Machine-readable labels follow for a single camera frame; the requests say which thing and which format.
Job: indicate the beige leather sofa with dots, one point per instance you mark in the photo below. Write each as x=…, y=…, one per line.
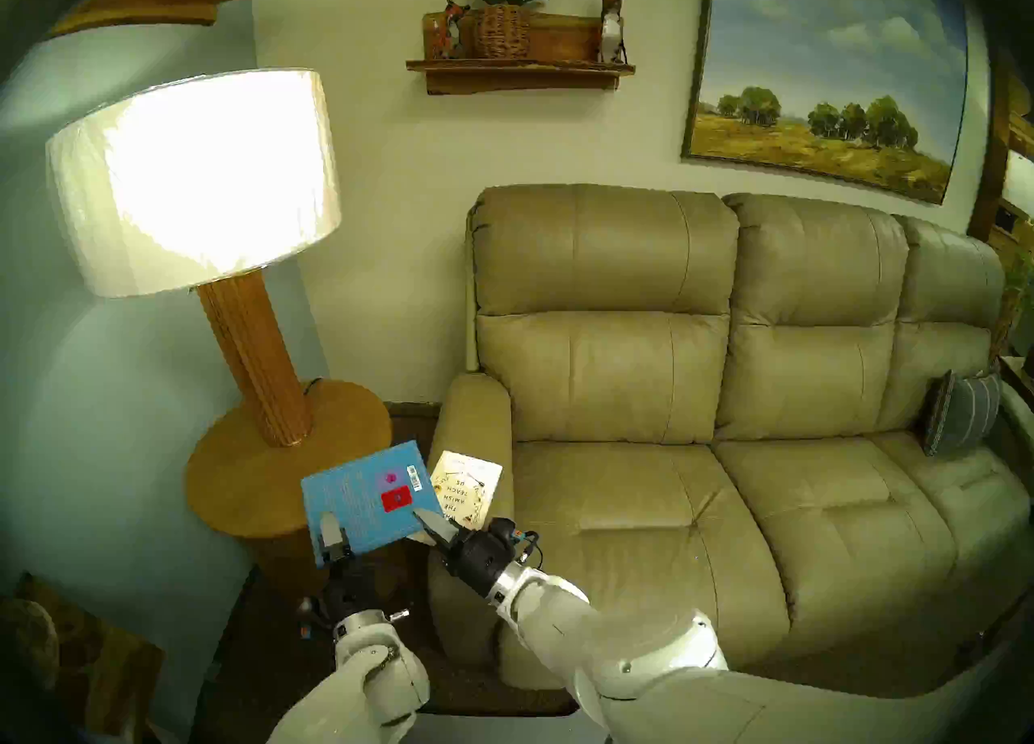
x=630, y=395

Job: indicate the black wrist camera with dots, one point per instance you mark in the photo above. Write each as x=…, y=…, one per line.
x=308, y=620
x=517, y=540

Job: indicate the rustic wooden crate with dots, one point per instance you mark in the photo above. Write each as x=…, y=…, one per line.
x=113, y=662

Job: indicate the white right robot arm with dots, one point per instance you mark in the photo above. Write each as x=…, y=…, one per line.
x=646, y=670

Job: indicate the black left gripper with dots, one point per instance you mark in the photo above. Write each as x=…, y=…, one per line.
x=349, y=589

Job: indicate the cream book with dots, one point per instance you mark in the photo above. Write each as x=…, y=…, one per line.
x=472, y=488

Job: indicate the round wooden side table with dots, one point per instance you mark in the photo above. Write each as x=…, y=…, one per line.
x=242, y=484

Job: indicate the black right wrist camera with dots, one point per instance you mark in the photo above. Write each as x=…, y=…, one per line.
x=517, y=540

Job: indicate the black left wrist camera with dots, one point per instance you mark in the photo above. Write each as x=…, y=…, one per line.
x=308, y=620

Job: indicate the grey striped cushion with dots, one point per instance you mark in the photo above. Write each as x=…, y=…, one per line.
x=961, y=411

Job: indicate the wooden cabinet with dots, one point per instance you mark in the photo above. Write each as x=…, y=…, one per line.
x=1006, y=185

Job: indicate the wooden table lamp white shade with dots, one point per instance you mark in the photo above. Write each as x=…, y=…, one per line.
x=194, y=177

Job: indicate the rustic wooden wall shelf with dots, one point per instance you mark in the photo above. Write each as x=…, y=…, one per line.
x=525, y=76

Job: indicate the blue book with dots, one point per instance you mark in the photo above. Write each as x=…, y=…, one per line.
x=363, y=496

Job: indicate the framed landscape painting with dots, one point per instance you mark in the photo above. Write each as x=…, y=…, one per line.
x=824, y=56

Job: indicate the green plant in woven basket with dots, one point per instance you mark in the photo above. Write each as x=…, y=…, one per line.
x=501, y=15

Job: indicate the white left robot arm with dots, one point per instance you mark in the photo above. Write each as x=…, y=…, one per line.
x=363, y=686

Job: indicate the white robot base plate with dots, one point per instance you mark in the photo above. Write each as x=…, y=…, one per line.
x=501, y=728

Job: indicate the round mottled stone object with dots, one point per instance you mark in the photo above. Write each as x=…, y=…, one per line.
x=28, y=641

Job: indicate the leafy potted plant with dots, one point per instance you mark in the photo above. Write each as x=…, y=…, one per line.
x=1019, y=298

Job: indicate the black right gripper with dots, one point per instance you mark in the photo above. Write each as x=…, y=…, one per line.
x=485, y=558

